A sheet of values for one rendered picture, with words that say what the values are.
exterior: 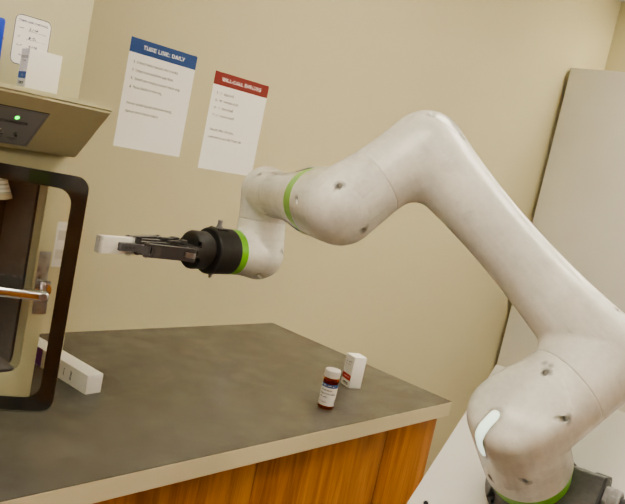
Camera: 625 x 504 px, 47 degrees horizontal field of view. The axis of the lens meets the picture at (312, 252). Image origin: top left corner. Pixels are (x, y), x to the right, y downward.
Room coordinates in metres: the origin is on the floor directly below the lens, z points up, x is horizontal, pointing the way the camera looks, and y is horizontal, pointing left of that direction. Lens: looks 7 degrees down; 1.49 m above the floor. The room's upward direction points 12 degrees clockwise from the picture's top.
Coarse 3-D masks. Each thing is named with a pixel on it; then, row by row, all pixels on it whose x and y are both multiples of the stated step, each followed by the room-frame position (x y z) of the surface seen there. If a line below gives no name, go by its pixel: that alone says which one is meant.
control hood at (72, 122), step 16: (0, 96) 1.07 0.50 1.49; (16, 96) 1.08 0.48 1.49; (32, 96) 1.10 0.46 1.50; (48, 96) 1.12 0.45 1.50; (64, 96) 1.14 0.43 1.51; (48, 112) 1.14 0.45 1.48; (64, 112) 1.15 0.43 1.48; (80, 112) 1.17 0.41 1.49; (96, 112) 1.19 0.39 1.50; (48, 128) 1.17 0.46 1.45; (64, 128) 1.19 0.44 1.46; (80, 128) 1.20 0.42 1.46; (96, 128) 1.22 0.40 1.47; (0, 144) 1.16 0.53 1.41; (32, 144) 1.19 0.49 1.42; (48, 144) 1.20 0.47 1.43; (64, 144) 1.22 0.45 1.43; (80, 144) 1.24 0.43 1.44
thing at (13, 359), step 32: (0, 192) 1.10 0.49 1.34; (32, 192) 1.12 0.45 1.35; (64, 192) 1.13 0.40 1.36; (0, 224) 1.10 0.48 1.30; (32, 224) 1.12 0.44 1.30; (64, 224) 1.14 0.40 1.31; (0, 256) 1.10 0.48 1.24; (32, 256) 1.12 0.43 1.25; (64, 256) 1.14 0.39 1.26; (32, 288) 1.13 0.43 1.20; (64, 288) 1.14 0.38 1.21; (0, 320) 1.11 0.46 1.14; (32, 320) 1.13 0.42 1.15; (64, 320) 1.15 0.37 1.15; (0, 352) 1.11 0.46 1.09; (32, 352) 1.13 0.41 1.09; (0, 384) 1.12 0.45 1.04; (32, 384) 1.13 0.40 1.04
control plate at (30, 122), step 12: (0, 108) 1.09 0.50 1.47; (12, 108) 1.10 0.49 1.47; (0, 120) 1.11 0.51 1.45; (12, 120) 1.12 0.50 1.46; (24, 120) 1.13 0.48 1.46; (36, 120) 1.14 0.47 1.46; (12, 132) 1.14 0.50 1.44; (24, 132) 1.15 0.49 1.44; (36, 132) 1.17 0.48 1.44; (24, 144) 1.18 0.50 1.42
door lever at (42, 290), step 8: (0, 288) 1.06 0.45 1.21; (8, 288) 1.07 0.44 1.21; (16, 288) 1.07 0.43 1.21; (24, 288) 1.08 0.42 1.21; (40, 288) 1.12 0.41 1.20; (48, 288) 1.13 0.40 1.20; (0, 296) 1.06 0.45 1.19; (8, 296) 1.07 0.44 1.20; (16, 296) 1.07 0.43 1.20; (24, 296) 1.07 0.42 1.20; (32, 296) 1.08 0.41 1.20; (40, 296) 1.08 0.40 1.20; (48, 296) 1.09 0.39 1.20
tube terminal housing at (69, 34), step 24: (0, 0) 1.16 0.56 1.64; (24, 0) 1.19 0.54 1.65; (48, 0) 1.22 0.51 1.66; (72, 0) 1.25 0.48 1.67; (72, 24) 1.25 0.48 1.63; (48, 48) 1.23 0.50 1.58; (72, 48) 1.26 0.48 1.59; (0, 72) 1.17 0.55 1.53; (72, 72) 1.26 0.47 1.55; (72, 96) 1.27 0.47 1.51; (48, 168) 1.25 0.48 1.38
